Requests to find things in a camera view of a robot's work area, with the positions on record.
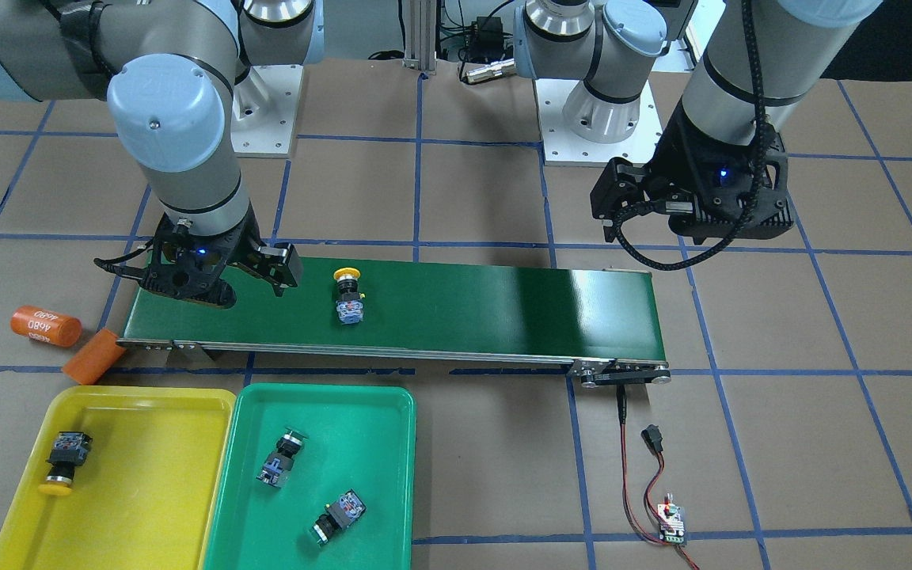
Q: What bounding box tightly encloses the plain orange cylinder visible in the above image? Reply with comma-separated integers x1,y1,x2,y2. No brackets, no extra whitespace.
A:
61,329,127,386

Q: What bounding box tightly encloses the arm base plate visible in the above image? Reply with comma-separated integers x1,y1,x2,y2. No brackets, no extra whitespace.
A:
230,65,305,159
534,78,662,167

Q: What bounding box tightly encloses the black power adapter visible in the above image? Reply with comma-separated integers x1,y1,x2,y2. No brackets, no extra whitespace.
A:
464,15,506,63

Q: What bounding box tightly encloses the aluminium frame post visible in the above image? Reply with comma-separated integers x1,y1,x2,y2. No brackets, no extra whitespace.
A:
401,0,438,76

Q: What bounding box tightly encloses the yellow push button switch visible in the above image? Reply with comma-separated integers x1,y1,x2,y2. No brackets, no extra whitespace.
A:
37,431,92,496

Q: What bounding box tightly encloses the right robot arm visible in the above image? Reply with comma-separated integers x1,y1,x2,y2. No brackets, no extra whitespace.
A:
0,1,325,308

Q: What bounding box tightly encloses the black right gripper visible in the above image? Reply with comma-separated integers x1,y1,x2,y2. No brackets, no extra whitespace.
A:
139,208,303,308

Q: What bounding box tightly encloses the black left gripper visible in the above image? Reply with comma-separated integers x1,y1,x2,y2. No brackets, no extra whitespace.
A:
590,104,793,243

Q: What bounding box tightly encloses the green conveyor belt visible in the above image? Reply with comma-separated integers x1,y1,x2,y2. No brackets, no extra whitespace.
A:
120,257,671,386

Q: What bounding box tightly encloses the green plastic tray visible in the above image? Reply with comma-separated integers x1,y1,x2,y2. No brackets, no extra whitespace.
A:
205,383,416,569

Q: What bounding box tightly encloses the red black wire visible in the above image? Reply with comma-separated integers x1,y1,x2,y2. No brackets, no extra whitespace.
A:
617,384,702,570

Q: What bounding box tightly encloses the small controller circuit board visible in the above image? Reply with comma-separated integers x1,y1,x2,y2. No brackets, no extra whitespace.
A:
655,493,688,547

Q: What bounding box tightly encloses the orange cylinder with 4680 print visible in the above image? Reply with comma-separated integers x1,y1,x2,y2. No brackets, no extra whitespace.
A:
9,306,83,348

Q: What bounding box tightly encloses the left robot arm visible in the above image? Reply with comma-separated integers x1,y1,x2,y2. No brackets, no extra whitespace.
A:
514,1,877,243

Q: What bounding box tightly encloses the green push button switch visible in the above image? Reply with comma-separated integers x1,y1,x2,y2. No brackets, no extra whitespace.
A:
310,489,368,547

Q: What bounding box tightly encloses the yellow plastic tray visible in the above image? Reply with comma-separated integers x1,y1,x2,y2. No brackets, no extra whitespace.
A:
0,386,235,569

